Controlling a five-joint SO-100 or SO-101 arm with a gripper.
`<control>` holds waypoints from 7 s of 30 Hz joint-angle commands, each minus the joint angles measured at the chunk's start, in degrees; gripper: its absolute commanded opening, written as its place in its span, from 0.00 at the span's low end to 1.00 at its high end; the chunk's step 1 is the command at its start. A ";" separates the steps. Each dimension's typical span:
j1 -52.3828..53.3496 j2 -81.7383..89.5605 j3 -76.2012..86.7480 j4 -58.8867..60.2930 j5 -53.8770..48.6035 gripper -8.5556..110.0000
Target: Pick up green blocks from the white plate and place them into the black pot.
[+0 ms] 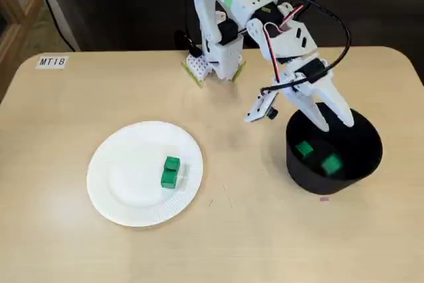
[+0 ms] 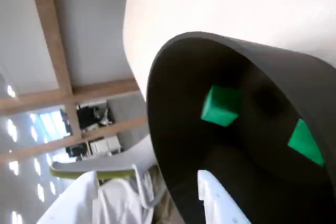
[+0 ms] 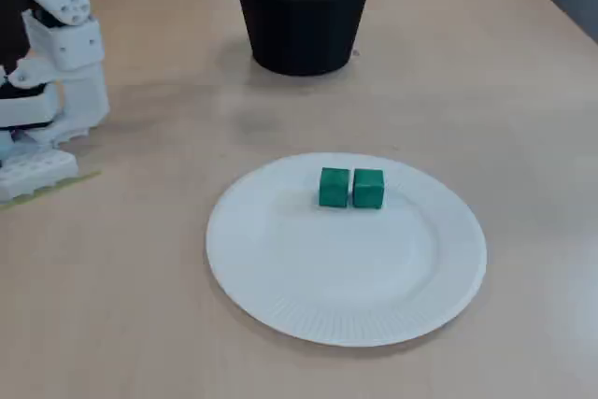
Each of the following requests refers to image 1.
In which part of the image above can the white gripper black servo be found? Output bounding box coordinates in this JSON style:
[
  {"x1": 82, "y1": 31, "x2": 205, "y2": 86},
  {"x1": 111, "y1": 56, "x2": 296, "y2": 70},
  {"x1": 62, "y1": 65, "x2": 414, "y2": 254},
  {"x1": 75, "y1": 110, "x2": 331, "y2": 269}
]
[{"x1": 273, "y1": 53, "x2": 355, "y2": 133}]

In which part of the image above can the green block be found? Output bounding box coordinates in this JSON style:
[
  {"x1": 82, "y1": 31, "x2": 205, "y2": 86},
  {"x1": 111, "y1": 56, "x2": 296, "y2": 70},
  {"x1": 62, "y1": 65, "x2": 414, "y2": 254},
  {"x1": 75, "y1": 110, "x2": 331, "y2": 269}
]
[
  {"x1": 320, "y1": 154, "x2": 344, "y2": 176},
  {"x1": 295, "y1": 141, "x2": 315, "y2": 158},
  {"x1": 164, "y1": 156, "x2": 182, "y2": 172},
  {"x1": 160, "y1": 169, "x2": 179, "y2": 189}
]

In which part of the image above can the black pot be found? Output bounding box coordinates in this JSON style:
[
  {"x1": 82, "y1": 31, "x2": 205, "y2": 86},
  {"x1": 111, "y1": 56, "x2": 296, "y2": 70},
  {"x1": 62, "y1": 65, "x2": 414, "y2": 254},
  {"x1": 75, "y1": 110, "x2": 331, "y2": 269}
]
[{"x1": 285, "y1": 103, "x2": 384, "y2": 196}]

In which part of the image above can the white paper plate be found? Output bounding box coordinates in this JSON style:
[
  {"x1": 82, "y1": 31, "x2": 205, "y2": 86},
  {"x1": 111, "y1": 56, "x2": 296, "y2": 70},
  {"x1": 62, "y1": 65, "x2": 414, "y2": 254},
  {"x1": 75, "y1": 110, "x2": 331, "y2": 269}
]
[{"x1": 86, "y1": 120, "x2": 204, "y2": 228}]

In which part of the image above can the black table clamp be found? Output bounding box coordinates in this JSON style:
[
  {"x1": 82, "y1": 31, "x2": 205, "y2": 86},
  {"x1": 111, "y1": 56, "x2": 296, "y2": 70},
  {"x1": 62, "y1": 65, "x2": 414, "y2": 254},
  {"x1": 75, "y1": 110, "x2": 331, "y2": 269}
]
[{"x1": 174, "y1": 29, "x2": 203, "y2": 58}]

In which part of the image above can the dark background panel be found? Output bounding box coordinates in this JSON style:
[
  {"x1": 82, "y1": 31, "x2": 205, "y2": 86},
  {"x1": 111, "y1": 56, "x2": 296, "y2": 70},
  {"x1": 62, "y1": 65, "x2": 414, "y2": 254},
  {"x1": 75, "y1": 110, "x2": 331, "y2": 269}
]
[{"x1": 41, "y1": 0, "x2": 424, "y2": 52}]

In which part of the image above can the white MT18 label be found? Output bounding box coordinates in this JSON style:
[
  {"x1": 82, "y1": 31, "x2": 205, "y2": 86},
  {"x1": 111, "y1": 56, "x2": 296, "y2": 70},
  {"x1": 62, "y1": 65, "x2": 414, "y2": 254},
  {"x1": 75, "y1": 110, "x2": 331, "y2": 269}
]
[{"x1": 35, "y1": 56, "x2": 69, "y2": 70}]

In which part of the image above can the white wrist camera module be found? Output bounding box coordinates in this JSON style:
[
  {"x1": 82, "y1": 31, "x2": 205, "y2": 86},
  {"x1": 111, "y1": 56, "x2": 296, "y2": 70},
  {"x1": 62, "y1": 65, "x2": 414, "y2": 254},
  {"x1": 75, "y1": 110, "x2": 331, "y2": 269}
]
[{"x1": 244, "y1": 90, "x2": 280, "y2": 123}]

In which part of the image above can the thick black camera cable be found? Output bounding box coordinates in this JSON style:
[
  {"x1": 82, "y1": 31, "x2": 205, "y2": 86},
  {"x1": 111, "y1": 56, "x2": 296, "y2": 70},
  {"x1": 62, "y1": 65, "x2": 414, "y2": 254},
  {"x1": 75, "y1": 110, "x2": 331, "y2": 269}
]
[{"x1": 207, "y1": 0, "x2": 352, "y2": 95}]

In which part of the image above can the red white servo wire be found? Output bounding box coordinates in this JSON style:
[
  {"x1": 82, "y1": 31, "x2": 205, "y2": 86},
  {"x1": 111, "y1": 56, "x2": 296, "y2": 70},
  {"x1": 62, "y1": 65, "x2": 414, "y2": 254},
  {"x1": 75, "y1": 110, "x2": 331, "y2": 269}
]
[{"x1": 263, "y1": 4, "x2": 305, "y2": 84}]

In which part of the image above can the wooden shelf frame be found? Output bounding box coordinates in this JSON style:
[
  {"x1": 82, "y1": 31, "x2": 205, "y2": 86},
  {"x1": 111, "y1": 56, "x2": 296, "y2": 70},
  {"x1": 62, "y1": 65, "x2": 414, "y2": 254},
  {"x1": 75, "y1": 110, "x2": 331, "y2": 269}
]
[{"x1": 0, "y1": 0, "x2": 46, "y2": 101}]

